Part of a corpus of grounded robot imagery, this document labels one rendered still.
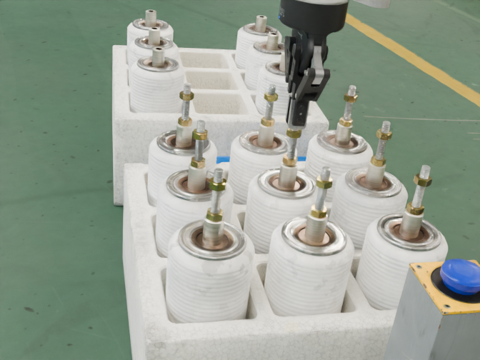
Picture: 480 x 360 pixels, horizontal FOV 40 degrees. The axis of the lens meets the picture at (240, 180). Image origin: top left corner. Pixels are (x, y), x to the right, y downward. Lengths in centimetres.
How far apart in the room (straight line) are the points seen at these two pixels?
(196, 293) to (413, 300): 23
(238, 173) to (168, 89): 30
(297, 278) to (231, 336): 10
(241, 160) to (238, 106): 40
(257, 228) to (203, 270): 17
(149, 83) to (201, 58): 36
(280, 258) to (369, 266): 12
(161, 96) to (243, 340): 58
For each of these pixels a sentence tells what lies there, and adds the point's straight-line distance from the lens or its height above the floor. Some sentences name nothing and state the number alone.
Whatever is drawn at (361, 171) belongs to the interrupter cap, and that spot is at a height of 25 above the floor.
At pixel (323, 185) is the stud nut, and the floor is 32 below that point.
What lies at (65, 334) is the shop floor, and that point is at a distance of 99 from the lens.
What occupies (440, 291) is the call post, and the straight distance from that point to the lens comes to 62.
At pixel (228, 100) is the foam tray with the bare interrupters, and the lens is 132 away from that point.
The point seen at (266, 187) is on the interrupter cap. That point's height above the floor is 25.
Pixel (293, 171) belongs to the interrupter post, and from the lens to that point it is 84.
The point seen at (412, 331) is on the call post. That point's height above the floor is 26.
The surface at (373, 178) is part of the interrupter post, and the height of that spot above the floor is 26.
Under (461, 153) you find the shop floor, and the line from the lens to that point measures 168.
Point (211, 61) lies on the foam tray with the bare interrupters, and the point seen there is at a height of 16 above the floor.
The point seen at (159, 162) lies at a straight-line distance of 91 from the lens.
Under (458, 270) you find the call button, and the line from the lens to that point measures 63.
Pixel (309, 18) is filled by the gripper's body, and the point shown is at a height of 48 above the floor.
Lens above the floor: 67
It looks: 29 degrees down
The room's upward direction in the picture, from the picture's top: 7 degrees clockwise
